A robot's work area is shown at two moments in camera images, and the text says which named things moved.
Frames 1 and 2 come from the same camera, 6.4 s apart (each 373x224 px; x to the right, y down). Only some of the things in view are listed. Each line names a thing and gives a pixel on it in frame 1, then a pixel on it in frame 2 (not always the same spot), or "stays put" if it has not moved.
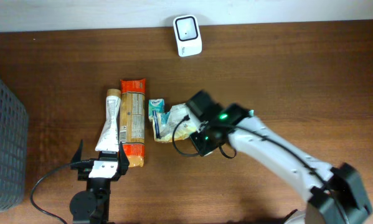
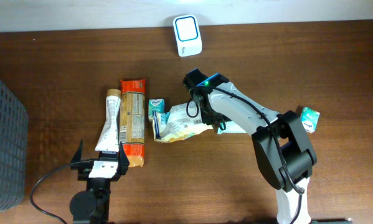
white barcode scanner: x=188 y=33 stays put
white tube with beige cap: x=109 y=140 stays put
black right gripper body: x=202 y=104 → x=209 y=116
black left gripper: x=83 y=165 stays put
